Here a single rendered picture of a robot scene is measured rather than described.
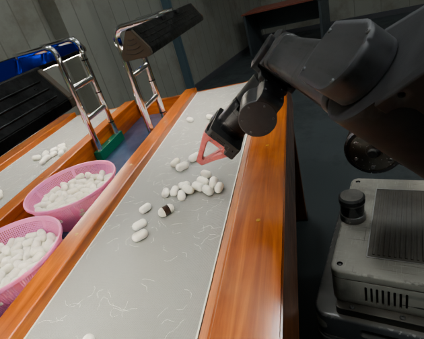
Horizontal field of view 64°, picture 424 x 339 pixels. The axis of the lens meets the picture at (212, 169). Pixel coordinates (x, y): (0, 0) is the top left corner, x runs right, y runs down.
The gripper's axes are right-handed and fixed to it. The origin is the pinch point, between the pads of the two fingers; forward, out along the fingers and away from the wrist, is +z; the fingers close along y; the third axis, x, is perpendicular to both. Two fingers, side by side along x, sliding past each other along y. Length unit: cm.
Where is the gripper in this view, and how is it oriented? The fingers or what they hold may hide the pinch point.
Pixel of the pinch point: (201, 160)
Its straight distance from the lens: 66.3
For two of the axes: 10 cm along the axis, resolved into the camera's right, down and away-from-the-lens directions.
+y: -1.9, 5.1, -8.4
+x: 7.9, 5.8, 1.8
